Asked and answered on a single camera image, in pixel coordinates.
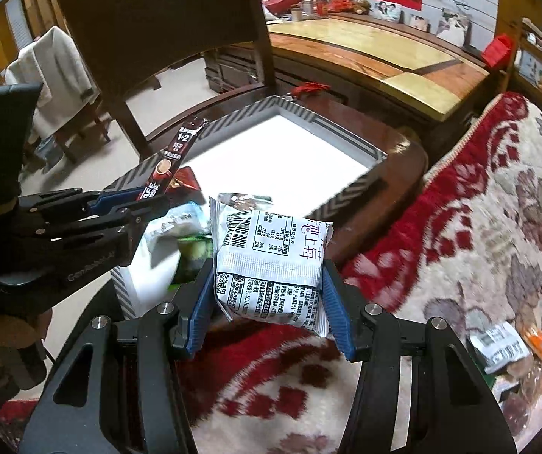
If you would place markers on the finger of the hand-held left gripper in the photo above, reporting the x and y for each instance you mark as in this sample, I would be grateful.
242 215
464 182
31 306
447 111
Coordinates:
148 210
110 198

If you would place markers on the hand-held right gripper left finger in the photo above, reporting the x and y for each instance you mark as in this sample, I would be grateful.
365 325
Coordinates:
199 310

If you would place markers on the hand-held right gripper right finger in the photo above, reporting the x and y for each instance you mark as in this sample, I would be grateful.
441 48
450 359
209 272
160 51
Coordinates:
339 314

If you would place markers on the brown coffee stick packet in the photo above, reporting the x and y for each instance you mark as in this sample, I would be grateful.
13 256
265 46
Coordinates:
176 151

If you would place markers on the chevron striped box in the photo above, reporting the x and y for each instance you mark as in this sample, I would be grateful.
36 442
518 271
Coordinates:
275 151

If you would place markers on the person's left hand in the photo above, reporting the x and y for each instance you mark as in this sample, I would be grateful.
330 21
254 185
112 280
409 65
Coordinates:
13 324

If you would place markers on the dark red snack packet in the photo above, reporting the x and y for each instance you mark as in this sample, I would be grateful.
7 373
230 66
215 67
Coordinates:
183 180

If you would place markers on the green white snack packet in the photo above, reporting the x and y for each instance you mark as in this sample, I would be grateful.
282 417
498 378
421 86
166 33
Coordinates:
190 250

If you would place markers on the silver snack packet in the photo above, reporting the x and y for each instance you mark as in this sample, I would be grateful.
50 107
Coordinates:
242 200

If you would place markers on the white jacket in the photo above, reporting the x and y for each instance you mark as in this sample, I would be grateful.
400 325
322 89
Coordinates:
48 75

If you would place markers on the floral fleece blanket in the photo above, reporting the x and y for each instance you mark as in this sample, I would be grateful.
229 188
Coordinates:
465 227

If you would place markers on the white barcode snack packet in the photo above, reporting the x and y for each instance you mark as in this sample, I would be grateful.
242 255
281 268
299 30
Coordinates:
500 345

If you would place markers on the dark wooden chair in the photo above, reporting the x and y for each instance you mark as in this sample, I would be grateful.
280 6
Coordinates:
157 23

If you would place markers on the light wooden chair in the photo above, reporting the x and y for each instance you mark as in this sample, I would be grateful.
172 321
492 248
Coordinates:
29 0

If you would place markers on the red gift box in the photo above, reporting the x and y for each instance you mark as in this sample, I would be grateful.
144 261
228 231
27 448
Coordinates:
280 1

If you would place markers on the silver tin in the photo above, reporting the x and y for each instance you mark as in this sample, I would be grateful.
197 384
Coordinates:
308 8

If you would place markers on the red jar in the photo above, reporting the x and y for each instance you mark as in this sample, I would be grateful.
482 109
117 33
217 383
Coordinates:
321 6

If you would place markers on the wooden table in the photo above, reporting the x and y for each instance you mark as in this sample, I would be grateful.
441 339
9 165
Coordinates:
370 47

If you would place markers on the brown teddy bear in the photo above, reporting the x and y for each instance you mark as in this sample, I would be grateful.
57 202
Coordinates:
360 5

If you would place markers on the red paper bag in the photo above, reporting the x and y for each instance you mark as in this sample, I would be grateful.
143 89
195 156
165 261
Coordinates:
498 51

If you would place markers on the wedding photo print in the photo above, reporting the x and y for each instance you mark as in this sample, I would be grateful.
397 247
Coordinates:
453 26

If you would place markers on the light wooden shelf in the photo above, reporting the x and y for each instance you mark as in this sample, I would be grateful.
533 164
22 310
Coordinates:
540 66

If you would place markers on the small photo frame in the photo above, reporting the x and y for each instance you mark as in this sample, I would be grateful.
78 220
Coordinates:
419 22

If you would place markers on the couple photo frame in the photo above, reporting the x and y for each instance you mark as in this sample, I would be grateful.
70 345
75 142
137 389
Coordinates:
387 12

